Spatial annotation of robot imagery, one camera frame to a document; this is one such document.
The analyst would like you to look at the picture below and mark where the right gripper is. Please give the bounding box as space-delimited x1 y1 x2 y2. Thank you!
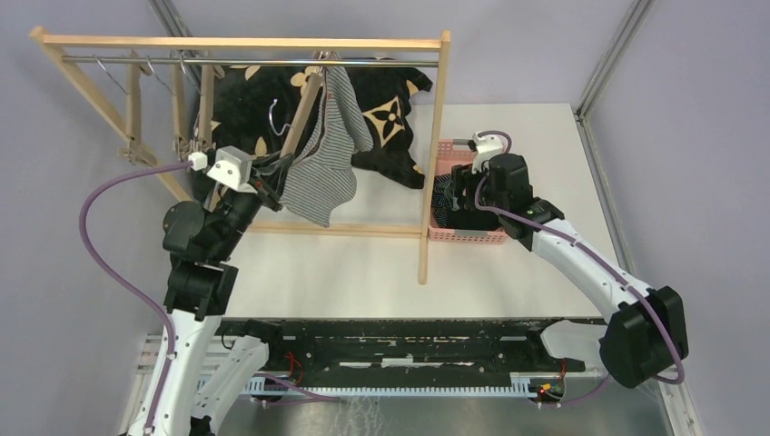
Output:
443 162 507 215

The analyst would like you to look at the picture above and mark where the grey striped underwear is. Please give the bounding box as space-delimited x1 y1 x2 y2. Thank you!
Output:
281 66 373 228

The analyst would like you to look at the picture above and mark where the wooden clip hanger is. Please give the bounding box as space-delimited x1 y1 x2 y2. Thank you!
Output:
270 51 334 162
92 51 159 167
145 54 189 161
177 51 224 160

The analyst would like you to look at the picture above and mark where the navy striped underwear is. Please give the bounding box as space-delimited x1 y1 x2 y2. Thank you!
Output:
431 178 459 228

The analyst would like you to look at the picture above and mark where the black underwear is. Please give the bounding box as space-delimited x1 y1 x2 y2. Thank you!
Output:
445 209 500 231

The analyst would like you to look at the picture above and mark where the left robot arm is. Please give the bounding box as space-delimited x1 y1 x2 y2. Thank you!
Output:
127 154 292 435

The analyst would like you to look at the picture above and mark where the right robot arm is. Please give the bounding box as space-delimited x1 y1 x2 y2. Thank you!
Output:
444 154 689 388

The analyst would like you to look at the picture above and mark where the empty wooden clip hanger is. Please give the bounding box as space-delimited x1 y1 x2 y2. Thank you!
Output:
92 51 159 167

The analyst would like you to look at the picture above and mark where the pink plastic basket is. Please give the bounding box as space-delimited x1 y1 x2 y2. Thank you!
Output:
428 139 508 244

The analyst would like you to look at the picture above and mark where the black floral blanket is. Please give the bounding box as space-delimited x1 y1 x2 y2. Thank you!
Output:
211 64 433 190

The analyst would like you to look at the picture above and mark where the metal hanging rod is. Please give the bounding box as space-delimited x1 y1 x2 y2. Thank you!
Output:
63 55 439 68

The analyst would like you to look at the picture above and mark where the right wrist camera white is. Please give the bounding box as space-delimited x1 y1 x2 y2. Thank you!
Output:
469 130 512 173

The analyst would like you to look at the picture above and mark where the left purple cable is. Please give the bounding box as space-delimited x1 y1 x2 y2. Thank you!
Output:
79 161 197 436

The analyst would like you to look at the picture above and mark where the aluminium corner post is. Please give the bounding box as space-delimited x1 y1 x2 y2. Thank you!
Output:
574 0 655 122

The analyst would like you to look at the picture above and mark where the white cable duct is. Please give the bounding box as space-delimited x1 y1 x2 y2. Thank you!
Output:
240 376 539 400

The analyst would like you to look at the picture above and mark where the wooden clothes rack frame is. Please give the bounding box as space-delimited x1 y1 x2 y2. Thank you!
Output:
29 26 450 285

